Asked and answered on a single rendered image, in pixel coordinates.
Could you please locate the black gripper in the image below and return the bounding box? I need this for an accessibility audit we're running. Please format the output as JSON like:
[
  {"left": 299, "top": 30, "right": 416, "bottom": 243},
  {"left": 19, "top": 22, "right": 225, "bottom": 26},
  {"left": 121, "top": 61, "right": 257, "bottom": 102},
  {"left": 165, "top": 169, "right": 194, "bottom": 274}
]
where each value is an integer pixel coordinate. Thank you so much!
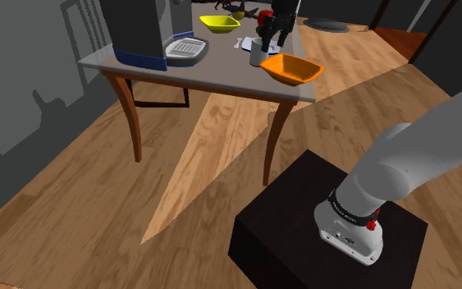
[{"left": 260, "top": 0, "right": 302, "bottom": 54}]

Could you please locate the dark chair frame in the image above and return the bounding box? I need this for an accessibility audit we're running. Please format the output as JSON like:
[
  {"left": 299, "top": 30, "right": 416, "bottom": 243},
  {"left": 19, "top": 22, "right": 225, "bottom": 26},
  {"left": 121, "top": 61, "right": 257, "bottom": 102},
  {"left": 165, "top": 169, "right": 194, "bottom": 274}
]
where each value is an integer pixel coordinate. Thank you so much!
[{"left": 126, "top": 79, "right": 190, "bottom": 109}]

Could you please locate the white plate with blue rim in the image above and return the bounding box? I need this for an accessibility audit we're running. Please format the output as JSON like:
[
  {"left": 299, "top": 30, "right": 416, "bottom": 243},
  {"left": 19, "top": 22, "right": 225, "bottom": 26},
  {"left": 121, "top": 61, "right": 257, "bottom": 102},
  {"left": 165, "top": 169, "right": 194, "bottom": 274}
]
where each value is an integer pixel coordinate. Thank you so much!
[{"left": 240, "top": 36, "right": 282, "bottom": 56}]

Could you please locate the yellow bowl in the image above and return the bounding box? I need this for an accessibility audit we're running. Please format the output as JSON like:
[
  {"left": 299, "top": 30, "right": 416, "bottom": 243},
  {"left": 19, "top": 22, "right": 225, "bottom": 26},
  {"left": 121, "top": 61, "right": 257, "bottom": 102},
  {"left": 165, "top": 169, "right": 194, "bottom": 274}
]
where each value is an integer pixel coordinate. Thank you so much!
[{"left": 199, "top": 15, "right": 242, "bottom": 34}]

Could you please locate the dark grey round floor mat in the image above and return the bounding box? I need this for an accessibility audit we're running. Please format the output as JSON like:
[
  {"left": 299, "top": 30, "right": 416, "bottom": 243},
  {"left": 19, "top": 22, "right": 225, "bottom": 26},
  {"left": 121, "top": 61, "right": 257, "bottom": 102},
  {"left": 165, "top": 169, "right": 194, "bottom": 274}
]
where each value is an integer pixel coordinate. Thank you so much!
[{"left": 303, "top": 17, "right": 351, "bottom": 34}]

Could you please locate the white cup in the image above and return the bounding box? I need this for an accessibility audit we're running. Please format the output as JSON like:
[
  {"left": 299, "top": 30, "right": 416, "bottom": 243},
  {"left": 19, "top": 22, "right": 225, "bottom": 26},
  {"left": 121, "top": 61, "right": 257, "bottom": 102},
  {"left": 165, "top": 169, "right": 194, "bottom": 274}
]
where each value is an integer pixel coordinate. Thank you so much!
[{"left": 249, "top": 36, "right": 270, "bottom": 68}]

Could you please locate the black robot stand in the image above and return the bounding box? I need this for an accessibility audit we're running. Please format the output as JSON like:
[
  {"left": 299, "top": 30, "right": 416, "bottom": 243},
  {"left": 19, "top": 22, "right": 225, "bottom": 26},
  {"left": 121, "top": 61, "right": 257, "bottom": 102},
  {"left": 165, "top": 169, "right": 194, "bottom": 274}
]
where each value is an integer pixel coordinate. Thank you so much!
[{"left": 227, "top": 149, "right": 430, "bottom": 289}]

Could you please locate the red apple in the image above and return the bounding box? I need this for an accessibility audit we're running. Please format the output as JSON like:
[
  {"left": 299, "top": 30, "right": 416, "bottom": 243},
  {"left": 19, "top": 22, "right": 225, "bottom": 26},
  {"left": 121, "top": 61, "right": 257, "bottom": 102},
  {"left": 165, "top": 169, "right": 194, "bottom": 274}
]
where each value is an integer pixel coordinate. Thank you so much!
[{"left": 256, "top": 9, "right": 275, "bottom": 28}]

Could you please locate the dark animal figure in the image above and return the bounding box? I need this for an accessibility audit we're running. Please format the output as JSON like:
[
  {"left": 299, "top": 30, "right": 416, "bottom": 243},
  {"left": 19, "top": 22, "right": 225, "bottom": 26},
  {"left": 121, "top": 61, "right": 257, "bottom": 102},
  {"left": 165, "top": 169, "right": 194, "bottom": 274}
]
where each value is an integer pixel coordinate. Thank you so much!
[{"left": 213, "top": 0, "right": 260, "bottom": 20}]

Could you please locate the dark coffee machine blue base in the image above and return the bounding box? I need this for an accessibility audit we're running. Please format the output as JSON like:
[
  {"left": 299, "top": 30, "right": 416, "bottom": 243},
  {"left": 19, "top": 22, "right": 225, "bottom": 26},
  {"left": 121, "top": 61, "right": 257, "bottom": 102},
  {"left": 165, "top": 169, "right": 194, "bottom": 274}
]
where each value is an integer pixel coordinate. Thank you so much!
[{"left": 98, "top": 0, "right": 210, "bottom": 72}]

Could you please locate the orange bowl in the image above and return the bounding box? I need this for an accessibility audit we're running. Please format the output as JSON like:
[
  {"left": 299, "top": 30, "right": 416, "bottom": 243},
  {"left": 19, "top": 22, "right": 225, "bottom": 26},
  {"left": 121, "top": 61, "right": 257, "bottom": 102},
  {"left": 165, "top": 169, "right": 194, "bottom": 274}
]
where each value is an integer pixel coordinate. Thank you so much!
[{"left": 258, "top": 53, "right": 325, "bottom": 88}]

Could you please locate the wooden table with grey top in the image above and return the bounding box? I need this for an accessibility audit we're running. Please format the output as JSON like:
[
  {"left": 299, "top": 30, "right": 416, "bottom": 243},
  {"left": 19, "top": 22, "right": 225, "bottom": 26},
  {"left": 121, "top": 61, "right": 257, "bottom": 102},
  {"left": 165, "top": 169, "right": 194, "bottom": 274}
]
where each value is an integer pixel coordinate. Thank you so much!
[{"left": 77, "top": 0, "right": 318, "bottom": 187}]

